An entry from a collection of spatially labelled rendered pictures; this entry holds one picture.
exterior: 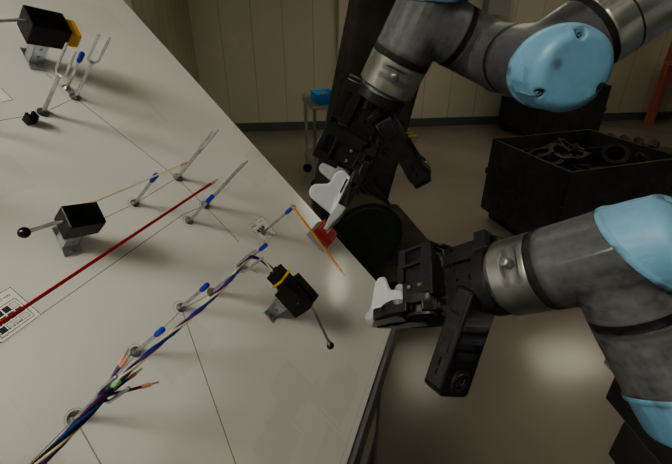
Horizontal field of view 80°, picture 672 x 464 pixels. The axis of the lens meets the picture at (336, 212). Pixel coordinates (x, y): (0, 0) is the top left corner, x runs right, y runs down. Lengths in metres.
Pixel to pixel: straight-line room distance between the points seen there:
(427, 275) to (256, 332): 0.37
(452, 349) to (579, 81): 0.27
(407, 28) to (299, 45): 5.35
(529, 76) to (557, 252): 0.16
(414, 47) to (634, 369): 0.38
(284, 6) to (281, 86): 1.00
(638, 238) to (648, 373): 0.11
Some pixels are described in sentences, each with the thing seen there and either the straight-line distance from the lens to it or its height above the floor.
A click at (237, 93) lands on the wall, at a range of 5.96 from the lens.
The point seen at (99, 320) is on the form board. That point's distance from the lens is 0.64.
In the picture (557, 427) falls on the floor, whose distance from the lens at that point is 2.11.
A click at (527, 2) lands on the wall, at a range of 6.70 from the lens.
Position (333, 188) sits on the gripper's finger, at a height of 1.33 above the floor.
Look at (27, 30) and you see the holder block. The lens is 0.83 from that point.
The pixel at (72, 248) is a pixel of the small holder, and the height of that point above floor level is 1.26.
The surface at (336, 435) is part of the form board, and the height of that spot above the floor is 0.90.
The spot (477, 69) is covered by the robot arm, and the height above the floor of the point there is 1.49.
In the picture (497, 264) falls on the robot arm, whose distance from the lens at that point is 0.40.
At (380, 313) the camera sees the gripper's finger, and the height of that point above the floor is 1.23.
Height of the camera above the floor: 1.55
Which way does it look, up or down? 27 degrees down
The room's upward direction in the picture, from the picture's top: straight up
